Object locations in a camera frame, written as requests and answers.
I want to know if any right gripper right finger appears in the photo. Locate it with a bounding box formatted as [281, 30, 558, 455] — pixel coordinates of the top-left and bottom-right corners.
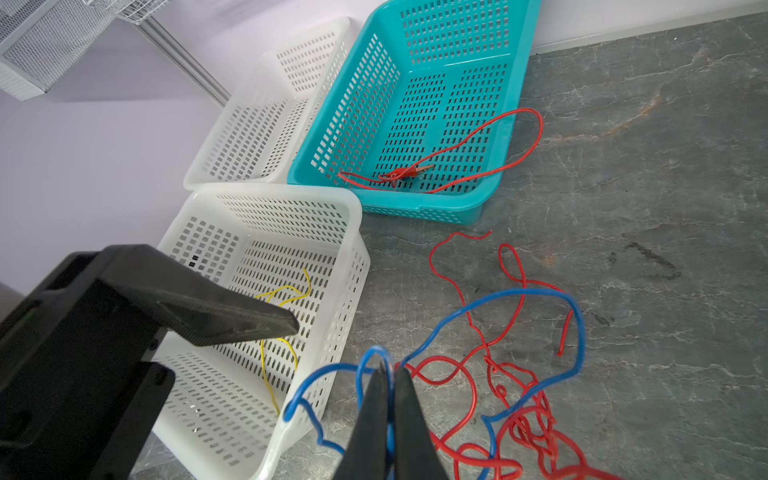
[394, 367, 448, 480]

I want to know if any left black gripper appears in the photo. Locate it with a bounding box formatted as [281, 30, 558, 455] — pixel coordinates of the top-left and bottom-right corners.
[1, 245, 299, 479]

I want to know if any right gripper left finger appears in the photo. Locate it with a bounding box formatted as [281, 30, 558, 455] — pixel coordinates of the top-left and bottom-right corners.
[332, 367, 389, 480]

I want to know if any blue cable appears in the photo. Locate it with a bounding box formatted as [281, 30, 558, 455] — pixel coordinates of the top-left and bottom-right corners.
[281, 289, 587, 480]

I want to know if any red cable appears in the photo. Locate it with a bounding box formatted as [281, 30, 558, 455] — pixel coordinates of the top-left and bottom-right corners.
[338, 107, 625, 480]

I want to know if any front white plastic basket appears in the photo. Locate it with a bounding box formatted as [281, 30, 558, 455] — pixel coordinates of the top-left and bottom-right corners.
[154, 183, 370, 479]

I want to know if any white plastic basket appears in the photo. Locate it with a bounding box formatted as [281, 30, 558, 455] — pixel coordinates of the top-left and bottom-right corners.
[183, 17, 354, 191]
[154, 183, 370, 479]

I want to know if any rear white plastic basket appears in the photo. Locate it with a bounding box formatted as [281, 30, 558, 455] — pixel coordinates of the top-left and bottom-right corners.
[183, 17, 354, 191]

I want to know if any teal plastic basket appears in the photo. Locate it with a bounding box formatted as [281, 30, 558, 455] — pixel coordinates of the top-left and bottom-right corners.
[287, 1, 541, 225]

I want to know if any white wire rack shelf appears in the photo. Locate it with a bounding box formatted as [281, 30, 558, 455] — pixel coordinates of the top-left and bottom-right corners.
[117, 0, 169, 25]

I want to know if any white mesh wall box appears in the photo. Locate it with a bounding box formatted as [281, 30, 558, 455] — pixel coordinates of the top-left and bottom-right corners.
[1, 0, 115, 101]

